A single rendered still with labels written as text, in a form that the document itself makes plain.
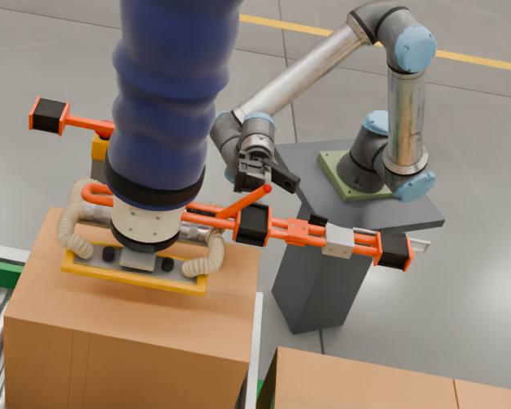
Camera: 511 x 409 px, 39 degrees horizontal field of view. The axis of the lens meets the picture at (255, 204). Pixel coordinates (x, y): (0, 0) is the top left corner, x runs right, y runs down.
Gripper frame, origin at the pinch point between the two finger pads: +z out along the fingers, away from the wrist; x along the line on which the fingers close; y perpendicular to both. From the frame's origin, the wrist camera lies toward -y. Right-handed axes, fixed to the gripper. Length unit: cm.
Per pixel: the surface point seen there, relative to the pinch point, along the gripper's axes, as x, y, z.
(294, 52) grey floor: -121, -40, -305
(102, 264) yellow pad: -10.8, 35.0, 17.5
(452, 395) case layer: -67, -78, -5
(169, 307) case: -26.8, 17.7, 13.3
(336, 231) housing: 1.3, -18.3, 4.5
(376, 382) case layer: -67, -52, -5
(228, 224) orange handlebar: 0.5, 8.1, 8.1
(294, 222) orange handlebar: 1.2, -7.7, 4.0
